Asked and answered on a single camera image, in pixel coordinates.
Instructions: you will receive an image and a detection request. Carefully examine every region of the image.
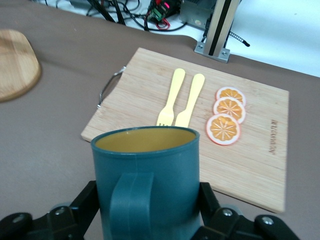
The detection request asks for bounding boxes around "black cable bundle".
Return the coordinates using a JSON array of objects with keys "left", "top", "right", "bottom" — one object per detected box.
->
[{"left": 32, "top": 0, "right": 191, "bottom": 32}]

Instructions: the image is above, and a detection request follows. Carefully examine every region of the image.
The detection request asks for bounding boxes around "yellow plastic fork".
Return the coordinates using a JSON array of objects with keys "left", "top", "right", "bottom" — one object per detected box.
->
[{"left": 156, "top": 68, "right": 186, "bottom": 127}]

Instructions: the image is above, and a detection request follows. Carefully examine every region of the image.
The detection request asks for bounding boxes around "black strap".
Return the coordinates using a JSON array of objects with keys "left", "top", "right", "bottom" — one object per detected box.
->
[{"left": 228, "top": 30, "right": 251, "bottom": 48}]

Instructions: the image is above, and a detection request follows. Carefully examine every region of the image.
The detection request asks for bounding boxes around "orange slice toy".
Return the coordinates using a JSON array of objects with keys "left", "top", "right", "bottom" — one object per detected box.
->
[
  {"left": 205, "top": 113, "right": 242, "bottom": 146},
  {"left": 212, "top": 96, "right": 247, "bottom": 125},
  {"left": 215, "top": 86, "right": 247, "bottom": 107}
]

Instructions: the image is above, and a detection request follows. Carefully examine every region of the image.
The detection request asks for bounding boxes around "yellow plastic knife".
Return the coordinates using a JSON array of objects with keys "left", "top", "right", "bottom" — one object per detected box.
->
[{"left": 174, "top": 73, "right": 206, "bottom": 128}]

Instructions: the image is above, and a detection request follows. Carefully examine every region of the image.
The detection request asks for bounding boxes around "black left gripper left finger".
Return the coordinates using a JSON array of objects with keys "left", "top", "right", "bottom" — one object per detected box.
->
[{"left": 0, "top": 180, "right": 101, "bottom": 240}]

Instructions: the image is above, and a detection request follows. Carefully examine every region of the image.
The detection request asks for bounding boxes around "silver metal electronics box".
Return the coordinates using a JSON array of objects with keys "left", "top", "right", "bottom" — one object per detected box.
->
[{"left": 179, "top": 0, "right": 216, "bottom": 31}]

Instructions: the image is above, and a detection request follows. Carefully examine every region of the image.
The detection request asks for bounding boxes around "wooden mug tree stand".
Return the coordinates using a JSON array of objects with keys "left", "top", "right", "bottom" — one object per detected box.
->
[{"left": 0, "top": 29, "right": 42, "bottom": 103}]

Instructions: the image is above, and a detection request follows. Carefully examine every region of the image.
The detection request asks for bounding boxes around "teal cup with yellow inside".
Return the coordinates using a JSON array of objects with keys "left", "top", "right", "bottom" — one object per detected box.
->
[{"left": 90, "top": 126, "right": 202, "bottom": 240}]

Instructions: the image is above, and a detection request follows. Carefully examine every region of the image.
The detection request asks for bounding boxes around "brown table cover sheet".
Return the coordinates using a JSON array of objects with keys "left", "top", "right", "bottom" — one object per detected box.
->
[{"left": 0, "top": 4, "right": 320, "bottom": 240}]

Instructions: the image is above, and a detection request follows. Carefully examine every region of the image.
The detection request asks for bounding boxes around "bamboo cutting board, metal handle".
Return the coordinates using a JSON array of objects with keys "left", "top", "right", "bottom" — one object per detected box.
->
[{"left": 80, "top": 47, "right": 290, "bottom": 214}]

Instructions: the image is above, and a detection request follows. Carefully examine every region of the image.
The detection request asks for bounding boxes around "aluminium camera post with bracket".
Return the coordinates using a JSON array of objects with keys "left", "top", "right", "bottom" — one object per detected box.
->
[{"left": 194, "top": 0, "right": 242, "bottom": 63}]

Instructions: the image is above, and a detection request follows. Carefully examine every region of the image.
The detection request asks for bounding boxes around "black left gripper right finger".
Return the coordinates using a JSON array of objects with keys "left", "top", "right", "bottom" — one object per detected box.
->
[{"left": 192, "top": 181, "right": 301, "bottom": 240}]

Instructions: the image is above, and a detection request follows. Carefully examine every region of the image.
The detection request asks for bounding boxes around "green and red terminal block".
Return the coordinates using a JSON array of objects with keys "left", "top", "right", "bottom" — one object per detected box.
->
[{"left": 147, "top": 0, "right": 181, "bottom": 30}]

